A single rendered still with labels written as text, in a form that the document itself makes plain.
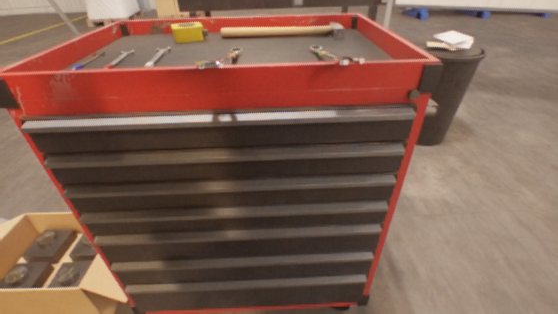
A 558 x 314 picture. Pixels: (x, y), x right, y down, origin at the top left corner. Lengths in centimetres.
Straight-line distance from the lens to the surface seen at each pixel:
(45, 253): 144
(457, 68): 186
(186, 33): 81
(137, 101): 52
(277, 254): 74
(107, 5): 707
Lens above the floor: 108
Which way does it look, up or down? 33 degrees down
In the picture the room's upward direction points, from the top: 1 degrees counter-clockwise
